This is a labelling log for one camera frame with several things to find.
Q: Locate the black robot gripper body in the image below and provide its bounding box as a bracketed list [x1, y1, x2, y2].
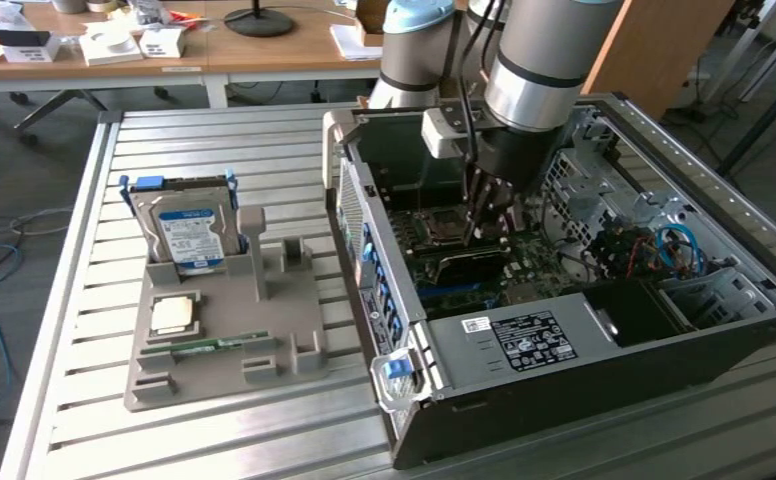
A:
[474, 124, 574, 194]

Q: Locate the graphics card with metal bracket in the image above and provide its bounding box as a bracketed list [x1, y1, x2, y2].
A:
[420, 242, 510, 291]

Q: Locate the CPU socket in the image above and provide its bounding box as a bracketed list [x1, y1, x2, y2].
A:
[420, 207, 481, 246]

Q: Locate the green motherboard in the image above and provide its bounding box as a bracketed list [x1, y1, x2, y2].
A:
[387, 187, 587, 321]

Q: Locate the black RAM slot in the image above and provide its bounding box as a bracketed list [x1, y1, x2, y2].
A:
[411, 242, 517, 261]

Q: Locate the silver metal drive cage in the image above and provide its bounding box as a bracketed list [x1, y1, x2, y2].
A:
[538, 107, 694, 251]

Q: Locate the blue expansion slot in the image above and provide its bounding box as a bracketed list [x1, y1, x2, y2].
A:
[418, 282, 483, 300]

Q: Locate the blue card retention clip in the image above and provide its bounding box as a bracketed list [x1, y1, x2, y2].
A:
[360, 222, 383, 274]
[378, 264, 407, 346]

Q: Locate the black power supply label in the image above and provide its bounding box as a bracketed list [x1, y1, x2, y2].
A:
[491, 309, 581, 374]

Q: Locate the grey power supply unit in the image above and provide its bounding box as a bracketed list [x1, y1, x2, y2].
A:
[424, 292, 623, 399]

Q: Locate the wooden cabinet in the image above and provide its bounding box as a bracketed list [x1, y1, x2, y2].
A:
[581, 0, 741, 121]

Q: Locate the white paper stack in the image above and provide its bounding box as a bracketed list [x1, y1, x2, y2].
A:
[330, 23, 387, 62]

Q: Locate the brown cardboard box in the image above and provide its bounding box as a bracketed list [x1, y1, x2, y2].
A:
[354, 0, 394, 36]

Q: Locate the silver disk bay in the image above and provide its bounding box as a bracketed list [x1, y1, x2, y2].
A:
[658, 264, 776, 331]

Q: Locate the black open PC case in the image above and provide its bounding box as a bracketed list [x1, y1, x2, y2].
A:
[320, 92, 776, 471]

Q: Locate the clear latch with blue tab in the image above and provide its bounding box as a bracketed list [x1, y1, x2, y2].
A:
[368, 348, 431, 414]

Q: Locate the grey parts rack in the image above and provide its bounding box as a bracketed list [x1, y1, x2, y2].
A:
[124, 205, 330, 414]

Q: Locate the wooden desk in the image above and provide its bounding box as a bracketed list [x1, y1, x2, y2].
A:
[0, 0, 396, 109]

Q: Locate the hard disk with blue rails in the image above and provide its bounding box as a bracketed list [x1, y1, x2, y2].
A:
[118, 168, 240, 277]

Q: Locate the black round lamp base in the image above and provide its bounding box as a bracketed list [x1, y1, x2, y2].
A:
[223, 0, 296, 39]

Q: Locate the CPU chip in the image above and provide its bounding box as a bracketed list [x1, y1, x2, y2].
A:
[151, 298, 196, 335]

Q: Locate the green RAM stick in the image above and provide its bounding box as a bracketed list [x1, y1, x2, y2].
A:
[140, 329, 274, 357]

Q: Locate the white labelled carton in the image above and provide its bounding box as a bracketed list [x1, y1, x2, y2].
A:
[139, 27, 187, 59]

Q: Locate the orange tool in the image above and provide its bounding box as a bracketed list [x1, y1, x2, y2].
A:
[164, 8, 207, 32]

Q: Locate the flat white box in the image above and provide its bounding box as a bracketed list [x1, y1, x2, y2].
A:
[79, 27, 144, 67]

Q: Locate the white tape roll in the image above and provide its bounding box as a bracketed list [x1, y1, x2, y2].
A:
[88, 28, 138, 52]

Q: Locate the grey office chair base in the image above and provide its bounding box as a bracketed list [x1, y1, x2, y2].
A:
[12, 88, 111, 147]

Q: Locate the small white labelled box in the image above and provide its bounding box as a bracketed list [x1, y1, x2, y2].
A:
[0, 42, 63, 64]

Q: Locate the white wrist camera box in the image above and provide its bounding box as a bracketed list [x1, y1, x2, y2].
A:
[420, 108, 475, 159]

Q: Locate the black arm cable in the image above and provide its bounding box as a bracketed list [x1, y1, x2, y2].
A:
[458, 0, 501, 166]

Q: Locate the black power wire bundle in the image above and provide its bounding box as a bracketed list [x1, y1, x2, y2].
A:
[578, 224, 661, 281]

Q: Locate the blue wire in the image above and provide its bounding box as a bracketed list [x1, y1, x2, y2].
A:
[654, 223, 711, 279]

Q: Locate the black metal post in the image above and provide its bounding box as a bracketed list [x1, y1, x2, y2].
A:
[721, 49, 776, 176]

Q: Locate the grey floor cable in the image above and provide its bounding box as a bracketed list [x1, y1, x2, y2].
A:
[0, 207, 75, 237]

